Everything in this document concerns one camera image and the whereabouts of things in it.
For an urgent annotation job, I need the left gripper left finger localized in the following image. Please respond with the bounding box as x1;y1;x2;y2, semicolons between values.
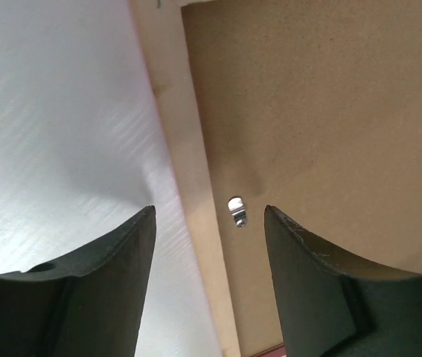
0;206;156;356

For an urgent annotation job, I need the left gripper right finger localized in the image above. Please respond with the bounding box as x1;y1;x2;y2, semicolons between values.
264;206;422;356

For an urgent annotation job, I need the brown cardboard backing board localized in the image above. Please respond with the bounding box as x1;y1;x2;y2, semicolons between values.
182;1;422;356

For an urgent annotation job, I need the pink wooden picture frame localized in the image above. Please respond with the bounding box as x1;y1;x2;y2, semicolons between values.
127;0;288;357

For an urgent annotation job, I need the small metal frame clip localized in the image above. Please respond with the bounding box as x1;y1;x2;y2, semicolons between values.
227;196;248;228

